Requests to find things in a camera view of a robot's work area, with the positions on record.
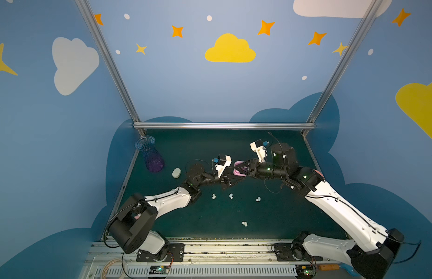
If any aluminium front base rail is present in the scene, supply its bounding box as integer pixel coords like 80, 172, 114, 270
79, 238, 361, 279

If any white earbud charging case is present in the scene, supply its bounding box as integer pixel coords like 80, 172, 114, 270
172, 168, 182, 179

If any aluminium left frame post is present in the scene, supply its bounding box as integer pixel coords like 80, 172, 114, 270
75, 0, 140, 124

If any aluminium frame post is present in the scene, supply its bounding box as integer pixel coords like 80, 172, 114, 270
75, 0, 140, 124
301, 0, 384, 138

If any blue toy garden fork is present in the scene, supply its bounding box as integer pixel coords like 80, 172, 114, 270
318, 263, 361, 277

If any aluminium back frame rail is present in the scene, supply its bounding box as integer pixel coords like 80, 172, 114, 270
133, 122, 315, 130

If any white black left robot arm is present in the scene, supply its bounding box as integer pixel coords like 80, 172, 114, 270
103, 164, 244, 261

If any aluminium right frame post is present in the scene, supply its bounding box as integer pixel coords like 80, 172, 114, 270
301, 0, 384, 138

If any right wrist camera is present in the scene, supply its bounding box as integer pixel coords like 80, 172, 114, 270
250, 139, 270, 163

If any purple ribbed glass vase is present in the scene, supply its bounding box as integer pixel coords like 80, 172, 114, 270
135, 136, 165, 173

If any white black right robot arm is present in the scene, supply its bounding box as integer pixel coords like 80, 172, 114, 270
234, 143, 405, 279

